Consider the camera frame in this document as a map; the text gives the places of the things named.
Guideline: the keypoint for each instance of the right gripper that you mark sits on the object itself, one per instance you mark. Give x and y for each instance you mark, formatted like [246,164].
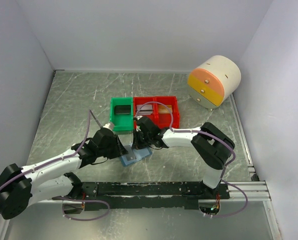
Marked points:
[136,144]

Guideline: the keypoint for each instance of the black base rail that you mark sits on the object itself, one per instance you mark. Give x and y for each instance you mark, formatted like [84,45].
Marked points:
[138,195]

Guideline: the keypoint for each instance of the grey card in holder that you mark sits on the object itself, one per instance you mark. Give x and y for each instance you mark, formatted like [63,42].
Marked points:
[130,156]

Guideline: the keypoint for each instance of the white striped card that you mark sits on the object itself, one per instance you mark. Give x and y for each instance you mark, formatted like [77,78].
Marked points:
[146,110]

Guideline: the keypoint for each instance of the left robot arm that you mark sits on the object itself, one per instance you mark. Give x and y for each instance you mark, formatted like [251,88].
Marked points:
[21,187]

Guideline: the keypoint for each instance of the blue card holder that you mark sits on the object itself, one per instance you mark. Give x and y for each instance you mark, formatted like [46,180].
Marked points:
[140,155]

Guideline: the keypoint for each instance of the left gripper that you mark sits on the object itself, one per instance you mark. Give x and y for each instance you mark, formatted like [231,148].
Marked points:
[119,148]

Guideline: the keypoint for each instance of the gold card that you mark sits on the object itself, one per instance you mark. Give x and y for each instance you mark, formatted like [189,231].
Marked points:
[164,109]

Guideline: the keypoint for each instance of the red plastic bin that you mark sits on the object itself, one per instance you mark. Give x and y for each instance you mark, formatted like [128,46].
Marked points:
[142,100]
[164,120]

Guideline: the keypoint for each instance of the round drawer cabinet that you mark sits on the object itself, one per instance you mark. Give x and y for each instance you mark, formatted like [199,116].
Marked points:
[212,82]

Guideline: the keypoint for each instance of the black card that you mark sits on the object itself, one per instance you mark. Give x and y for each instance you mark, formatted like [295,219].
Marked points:
[122,110]

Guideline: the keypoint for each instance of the green plastic bin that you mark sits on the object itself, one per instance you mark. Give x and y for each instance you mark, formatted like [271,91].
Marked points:
[123,123]

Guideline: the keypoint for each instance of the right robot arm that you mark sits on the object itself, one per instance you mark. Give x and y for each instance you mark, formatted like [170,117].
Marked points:
[213,146]

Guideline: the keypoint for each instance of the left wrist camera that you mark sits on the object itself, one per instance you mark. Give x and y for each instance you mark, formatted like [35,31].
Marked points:
[109,125]

